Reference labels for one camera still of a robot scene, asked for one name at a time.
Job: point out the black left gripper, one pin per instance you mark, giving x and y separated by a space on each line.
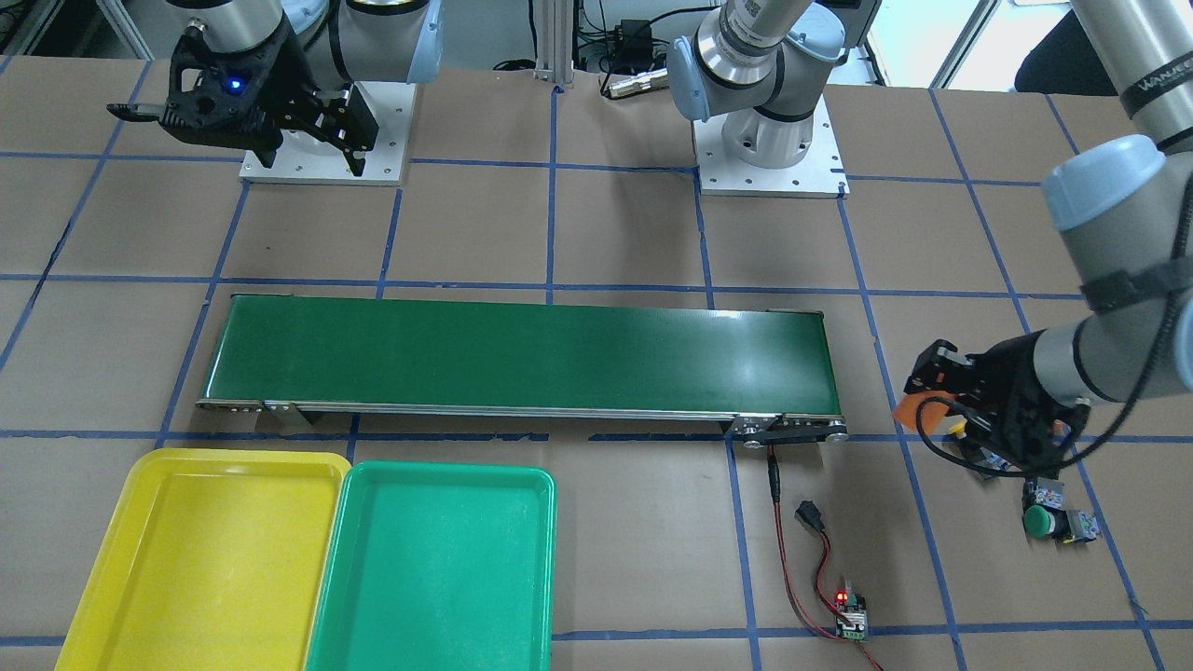
1009 384

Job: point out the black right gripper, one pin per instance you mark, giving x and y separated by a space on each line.
285 84

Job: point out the plain orange cylinder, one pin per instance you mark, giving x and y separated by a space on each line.
926 409

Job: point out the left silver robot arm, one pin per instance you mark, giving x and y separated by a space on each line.
1039 290

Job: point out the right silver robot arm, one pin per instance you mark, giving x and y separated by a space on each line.
347 41

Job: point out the green push button lying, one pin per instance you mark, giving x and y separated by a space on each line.
1064 526

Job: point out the green conveyor belt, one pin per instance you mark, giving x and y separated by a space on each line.
766 376

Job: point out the small motor controller board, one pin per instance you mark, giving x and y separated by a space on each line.
851 615

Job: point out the silver metal connector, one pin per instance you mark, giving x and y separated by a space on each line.
637 84

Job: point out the green plastic tray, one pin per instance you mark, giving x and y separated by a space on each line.
439 566

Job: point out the yellow plastic tray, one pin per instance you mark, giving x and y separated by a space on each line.
213 560

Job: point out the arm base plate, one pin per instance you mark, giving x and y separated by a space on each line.
302 160
744 154

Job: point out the aluminium frame post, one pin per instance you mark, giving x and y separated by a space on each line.
555 24

